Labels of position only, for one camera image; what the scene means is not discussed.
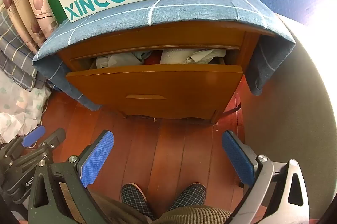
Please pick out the wooden nightstand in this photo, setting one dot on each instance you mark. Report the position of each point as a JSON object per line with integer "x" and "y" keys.
{"x": 158, "y": 34}

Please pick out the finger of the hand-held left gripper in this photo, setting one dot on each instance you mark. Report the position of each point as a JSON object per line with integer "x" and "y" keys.
{"x": 56, "y": 135}
{"x": 33, "y": 135}

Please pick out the pale green underwear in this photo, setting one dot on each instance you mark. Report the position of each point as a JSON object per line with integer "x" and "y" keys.
{"x": 208, "y": 55}

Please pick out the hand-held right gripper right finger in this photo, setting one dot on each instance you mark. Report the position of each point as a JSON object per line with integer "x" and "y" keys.
{"x": 237, "y": 158}

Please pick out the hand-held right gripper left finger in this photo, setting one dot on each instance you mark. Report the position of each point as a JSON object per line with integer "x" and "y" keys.
{"x": 97, "y": 158}

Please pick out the pale blue underwear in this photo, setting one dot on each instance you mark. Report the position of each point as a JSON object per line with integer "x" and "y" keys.
{"x": 115, "y": 60}

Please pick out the blue checked cloth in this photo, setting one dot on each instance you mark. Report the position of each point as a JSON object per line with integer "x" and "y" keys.
{"x": 184, "y": 8}

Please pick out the grey plaid bedding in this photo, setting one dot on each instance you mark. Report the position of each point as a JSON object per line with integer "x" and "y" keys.
{"x": 13, "y": 55}

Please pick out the plaid slipper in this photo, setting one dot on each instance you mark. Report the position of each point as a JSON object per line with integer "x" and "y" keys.
{"x": 133, "y": 197}
{"x": 189, "y": 195}

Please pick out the red sock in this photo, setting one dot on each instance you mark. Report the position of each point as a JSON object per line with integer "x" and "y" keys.
{"x": 152, "y": 59}

